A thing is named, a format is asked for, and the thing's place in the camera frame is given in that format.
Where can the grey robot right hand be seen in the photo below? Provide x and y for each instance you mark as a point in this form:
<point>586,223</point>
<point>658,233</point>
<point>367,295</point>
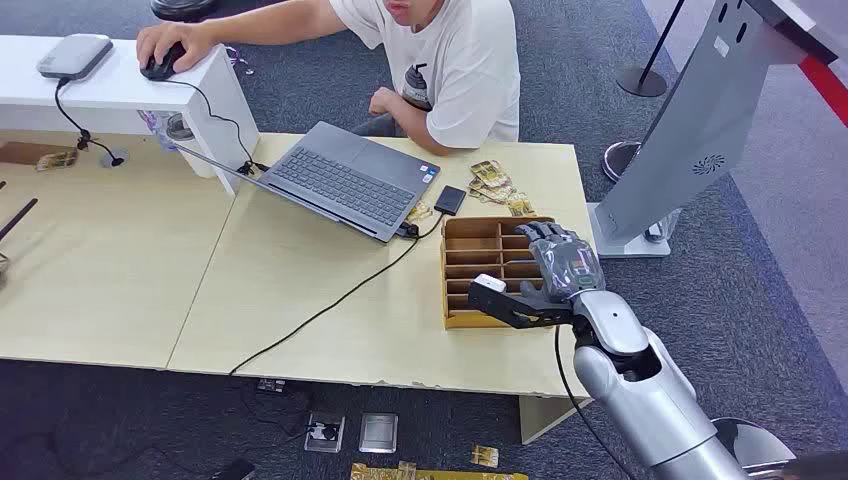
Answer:
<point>570,265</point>

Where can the person's right hand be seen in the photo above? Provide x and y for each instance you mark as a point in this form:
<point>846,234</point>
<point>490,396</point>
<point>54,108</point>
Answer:
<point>189,36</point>

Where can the person's left hand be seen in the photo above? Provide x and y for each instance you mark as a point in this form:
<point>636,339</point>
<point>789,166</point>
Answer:
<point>384,101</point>

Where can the black computer mouse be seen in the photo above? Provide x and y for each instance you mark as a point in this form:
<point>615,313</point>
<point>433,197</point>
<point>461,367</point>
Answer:
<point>159,69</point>

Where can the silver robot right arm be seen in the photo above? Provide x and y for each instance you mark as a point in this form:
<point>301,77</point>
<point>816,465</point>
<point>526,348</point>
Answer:
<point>649,397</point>

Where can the gold patterned card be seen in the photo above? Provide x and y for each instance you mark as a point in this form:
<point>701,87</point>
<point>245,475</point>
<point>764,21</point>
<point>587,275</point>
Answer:
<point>493,194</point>
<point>521,206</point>
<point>489,173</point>
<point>56,160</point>
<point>484,456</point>
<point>418,212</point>

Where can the person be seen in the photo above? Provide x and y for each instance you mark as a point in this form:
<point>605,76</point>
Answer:
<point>464,66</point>

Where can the wooden slotted card holder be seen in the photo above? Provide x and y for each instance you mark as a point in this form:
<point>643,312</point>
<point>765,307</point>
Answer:
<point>477,252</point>

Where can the grey laptop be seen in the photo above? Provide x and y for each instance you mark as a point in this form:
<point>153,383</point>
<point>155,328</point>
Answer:
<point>351,179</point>

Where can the white desk shelf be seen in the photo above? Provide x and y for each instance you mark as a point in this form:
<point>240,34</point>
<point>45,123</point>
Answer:
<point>112,89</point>

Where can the printed plastic sheet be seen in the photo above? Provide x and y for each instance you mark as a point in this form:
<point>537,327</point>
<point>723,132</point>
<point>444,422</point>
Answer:
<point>152,126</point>

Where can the round stanchion base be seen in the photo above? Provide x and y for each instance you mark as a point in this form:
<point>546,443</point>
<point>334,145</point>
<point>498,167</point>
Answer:
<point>616,162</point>

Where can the grey flat box device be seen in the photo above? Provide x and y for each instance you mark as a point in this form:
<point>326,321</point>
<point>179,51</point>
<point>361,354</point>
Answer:
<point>74,56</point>

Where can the pale wooden table leg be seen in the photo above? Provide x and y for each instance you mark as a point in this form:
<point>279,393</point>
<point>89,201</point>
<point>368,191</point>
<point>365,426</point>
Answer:
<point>543,417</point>

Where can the grey kiosk stand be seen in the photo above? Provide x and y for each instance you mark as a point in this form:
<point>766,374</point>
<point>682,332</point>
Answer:
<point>696,119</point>

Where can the black stanchion pole with base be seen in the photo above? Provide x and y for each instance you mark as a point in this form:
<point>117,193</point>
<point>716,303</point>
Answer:
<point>641,83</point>

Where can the brown flat board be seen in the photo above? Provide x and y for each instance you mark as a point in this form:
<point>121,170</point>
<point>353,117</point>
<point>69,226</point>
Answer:
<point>23,152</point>

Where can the gold patterned strip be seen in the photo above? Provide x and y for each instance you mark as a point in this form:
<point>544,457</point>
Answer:
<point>437,475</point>

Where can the black rod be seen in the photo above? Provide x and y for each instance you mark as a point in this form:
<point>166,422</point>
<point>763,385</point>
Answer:
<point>16,218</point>

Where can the silver floor plate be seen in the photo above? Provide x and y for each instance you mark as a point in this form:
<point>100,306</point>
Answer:
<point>378,432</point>

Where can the silver floor socket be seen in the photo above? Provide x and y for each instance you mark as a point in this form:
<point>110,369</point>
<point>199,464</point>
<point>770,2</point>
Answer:
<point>324,434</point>

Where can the red barrier belt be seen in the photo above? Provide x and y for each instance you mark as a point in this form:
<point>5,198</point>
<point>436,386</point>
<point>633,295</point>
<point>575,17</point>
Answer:
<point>825,83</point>

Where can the black object on floor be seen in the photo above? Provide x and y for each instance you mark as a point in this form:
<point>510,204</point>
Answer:
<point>233,471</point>

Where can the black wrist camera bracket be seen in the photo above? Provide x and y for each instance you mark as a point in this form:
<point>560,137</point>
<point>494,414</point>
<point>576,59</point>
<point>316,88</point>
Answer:
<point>503,308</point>

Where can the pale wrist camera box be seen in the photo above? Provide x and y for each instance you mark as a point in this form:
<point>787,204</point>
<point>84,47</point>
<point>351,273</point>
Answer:
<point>490,283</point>

